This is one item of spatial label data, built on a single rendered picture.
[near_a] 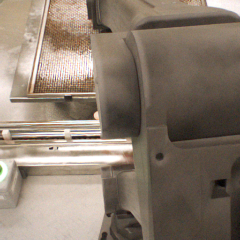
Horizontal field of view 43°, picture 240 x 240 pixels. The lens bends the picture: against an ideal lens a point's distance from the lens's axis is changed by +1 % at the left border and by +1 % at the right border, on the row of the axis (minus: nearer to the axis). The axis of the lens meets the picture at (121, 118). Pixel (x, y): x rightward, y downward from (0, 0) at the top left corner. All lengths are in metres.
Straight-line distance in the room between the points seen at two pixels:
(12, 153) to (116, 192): 0.32
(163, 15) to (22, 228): 0.55
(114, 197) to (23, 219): 0.26
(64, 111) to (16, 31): 0.46
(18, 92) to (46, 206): 0.30
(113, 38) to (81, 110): 0.67
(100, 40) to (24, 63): 0.72
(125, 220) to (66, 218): 0.17
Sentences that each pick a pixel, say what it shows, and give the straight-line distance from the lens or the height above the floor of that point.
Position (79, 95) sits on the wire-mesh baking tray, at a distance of 0.76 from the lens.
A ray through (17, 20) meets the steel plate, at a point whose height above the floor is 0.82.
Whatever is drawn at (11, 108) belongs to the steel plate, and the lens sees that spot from 0.87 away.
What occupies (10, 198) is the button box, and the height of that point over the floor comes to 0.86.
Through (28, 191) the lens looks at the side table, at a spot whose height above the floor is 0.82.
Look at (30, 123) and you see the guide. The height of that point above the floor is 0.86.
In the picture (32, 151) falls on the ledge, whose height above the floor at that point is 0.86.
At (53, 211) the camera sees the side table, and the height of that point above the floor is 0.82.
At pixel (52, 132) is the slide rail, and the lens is 0.74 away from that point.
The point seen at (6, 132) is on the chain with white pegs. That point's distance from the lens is 0.74.
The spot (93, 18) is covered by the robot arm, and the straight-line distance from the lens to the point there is 0.51.
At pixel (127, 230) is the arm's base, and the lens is 0.54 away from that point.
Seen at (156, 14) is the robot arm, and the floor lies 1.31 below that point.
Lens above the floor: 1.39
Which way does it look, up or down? 46 degrees down
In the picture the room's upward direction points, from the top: straight up
